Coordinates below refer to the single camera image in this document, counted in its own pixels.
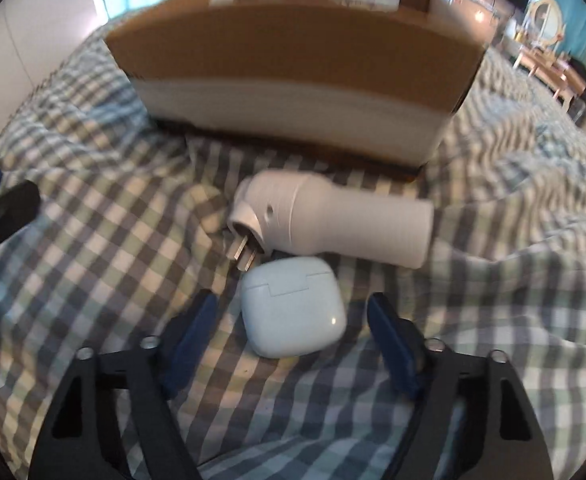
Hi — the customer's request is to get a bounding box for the wooden vanity desk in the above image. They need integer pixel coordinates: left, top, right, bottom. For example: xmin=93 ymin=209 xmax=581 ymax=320
xmin=513 ymin=47 xmax=586 ymax=113

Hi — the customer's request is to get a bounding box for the checkered bed duvet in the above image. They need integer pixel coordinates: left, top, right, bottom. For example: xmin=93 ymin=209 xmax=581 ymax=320
xmin=0 ymin=32 xmax=586 ymax=479

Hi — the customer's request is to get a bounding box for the brown cardboard box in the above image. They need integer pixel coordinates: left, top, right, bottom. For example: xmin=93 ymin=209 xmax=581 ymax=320
xmin=106 ymin=0 xmax=487 ymax=174

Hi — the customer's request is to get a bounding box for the white earbuds case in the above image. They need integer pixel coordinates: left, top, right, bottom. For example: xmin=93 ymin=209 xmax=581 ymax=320
xmin=240 ymin=257 xmax=347 ymax=360

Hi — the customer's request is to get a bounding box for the oval vanity mirror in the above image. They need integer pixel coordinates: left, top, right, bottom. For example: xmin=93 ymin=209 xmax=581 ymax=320
xmin=525 ymin=0 xmax=565 ymax=49

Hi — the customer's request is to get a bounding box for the white plug charger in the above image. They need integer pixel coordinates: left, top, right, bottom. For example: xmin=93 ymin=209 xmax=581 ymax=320
xmin=228 ymin=170 xmax=435 ymax=269

